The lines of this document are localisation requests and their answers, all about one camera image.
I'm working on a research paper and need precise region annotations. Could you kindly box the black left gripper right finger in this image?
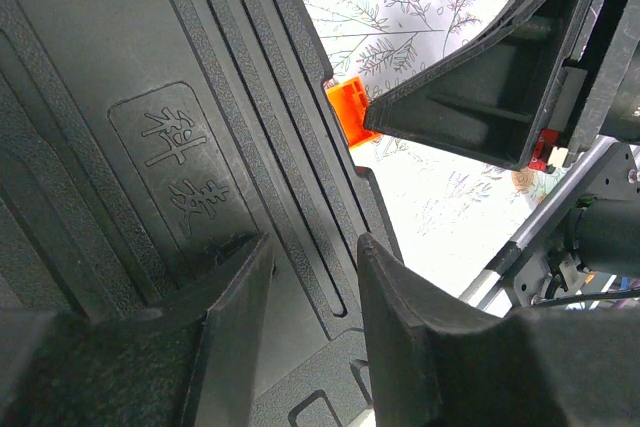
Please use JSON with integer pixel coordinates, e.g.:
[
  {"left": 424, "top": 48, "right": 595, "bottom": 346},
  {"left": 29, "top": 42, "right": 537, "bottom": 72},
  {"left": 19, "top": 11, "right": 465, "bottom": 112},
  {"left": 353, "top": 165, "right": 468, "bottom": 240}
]
[{"left": 357, "top": 234, "right": 639, "bottom": 426}]

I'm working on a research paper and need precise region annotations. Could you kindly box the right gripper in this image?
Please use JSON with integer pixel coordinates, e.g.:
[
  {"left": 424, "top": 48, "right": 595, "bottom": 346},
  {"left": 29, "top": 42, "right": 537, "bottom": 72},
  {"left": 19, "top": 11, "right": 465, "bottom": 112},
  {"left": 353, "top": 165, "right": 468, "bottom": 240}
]
[{"left": 364, "top": 0, "right": 639, "bottom": 171}]

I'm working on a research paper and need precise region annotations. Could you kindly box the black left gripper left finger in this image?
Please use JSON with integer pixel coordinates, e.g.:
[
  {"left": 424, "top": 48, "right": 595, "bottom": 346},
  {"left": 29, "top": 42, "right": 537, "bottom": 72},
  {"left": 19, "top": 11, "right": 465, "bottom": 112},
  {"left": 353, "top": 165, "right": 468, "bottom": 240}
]
[{"left": 1, "top": 233, "right": 274, "bottom": 426}]

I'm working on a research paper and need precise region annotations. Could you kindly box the black plastic tool case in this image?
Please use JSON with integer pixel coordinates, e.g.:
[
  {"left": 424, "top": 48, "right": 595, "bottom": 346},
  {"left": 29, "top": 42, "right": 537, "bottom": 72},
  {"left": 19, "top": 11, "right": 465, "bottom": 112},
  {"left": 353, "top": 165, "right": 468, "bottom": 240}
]
[{"left": 1, "top": 0, "right": 398, "bottom": 426}]

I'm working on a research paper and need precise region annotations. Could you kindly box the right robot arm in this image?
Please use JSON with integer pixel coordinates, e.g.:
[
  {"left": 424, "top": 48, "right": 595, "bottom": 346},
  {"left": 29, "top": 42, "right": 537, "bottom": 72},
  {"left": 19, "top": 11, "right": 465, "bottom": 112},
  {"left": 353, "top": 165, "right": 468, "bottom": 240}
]
[{"left": 358, "top": 0, "right": 639, "bottom": 426}]

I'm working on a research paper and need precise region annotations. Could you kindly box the floral table cloth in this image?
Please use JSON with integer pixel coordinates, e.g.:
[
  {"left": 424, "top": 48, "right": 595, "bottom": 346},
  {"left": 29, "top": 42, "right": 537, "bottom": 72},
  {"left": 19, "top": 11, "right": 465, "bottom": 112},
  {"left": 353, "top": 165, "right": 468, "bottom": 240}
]
[{"left": 303, "top": 0, "right": 558, "bottom": 296}]

